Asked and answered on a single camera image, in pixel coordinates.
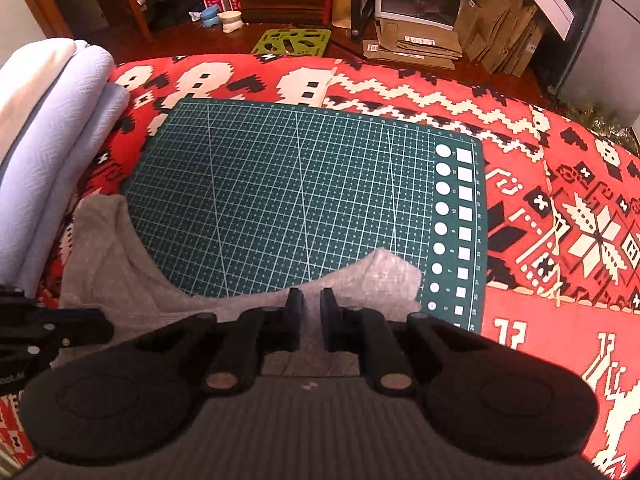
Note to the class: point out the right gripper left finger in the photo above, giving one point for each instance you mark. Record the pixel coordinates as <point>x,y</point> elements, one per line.
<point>242,345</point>

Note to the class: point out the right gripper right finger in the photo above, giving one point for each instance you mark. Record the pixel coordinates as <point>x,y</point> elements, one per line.
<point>366,333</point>

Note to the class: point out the grey knit sweater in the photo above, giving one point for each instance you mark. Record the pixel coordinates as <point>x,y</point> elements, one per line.
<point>109,269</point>

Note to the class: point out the green cutting mat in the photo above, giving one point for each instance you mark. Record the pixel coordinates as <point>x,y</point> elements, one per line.
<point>233,197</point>

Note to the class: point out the folded light blue blanket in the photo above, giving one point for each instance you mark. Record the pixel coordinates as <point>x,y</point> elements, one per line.
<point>61,137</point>

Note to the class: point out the red patterned tablecloth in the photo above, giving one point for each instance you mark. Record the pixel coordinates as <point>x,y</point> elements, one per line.
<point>563,203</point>

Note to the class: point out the folded white cloth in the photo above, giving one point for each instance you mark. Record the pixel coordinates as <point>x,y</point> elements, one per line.
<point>25,78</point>

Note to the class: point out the green plastic stencil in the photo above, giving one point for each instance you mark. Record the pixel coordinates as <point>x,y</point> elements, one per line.
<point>293,42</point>

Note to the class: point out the cardboard boxes stack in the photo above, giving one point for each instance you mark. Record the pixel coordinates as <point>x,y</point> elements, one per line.
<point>501,35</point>

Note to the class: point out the white ceramic pet bowl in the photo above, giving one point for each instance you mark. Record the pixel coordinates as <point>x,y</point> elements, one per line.
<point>230,21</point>

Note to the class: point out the blue pet bowl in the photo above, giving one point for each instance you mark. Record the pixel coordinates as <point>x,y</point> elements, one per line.
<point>209,17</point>

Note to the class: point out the grey refrigerator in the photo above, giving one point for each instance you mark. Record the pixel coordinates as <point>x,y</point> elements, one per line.
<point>605,72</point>

